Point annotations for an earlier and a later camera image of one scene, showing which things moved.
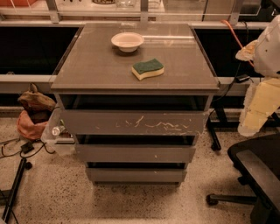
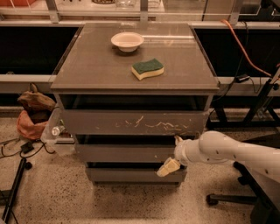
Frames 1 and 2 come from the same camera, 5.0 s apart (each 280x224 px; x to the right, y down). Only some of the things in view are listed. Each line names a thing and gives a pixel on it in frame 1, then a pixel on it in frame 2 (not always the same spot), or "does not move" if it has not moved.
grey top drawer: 132,122 does not move
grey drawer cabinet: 136,97 does not move
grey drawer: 92,153 does not move
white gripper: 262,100 -> 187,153
